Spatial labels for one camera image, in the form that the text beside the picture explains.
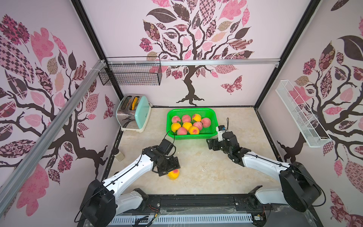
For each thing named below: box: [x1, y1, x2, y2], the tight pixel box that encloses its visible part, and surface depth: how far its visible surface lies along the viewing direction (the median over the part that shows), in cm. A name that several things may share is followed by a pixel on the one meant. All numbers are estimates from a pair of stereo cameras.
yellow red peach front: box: [167, 169, 181, 181], surface depth 81 cm
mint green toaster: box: [115, 94, 152, 133], surface depth 102 cm
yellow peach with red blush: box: [191, 113, 202, 123], surface depth 108 cm
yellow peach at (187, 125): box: [182, 122, 193, 131], surface depth 102 cm
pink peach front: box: [192, 121, 203, 131], surface depth 102 cm
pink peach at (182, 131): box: [176, 126, 188, 136], surface depth 98 cm
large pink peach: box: [182, 114, 191, 123], surface depth 108 cm
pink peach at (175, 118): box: [171, 115, 182, 123], surface depth 106 cm
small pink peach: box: [201, 117, 212, 129], surface depth 106 cm
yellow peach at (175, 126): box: [171, 122, 182, 133], surface depth 103 cm
